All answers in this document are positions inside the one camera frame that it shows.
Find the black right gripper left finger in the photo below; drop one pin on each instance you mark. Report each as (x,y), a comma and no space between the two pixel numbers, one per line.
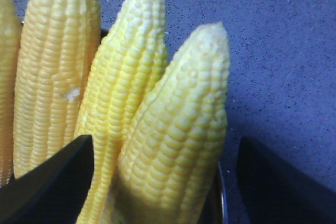
(53,192)

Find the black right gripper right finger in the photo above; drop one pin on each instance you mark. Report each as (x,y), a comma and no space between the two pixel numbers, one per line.
(274,191)

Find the yellow corn cob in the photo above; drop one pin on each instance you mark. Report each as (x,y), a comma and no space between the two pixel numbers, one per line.
(169,158)
(11,28)
(129,61)
(58,42)

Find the green electric cooking pot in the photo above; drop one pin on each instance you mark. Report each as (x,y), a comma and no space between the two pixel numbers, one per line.
(215,207)

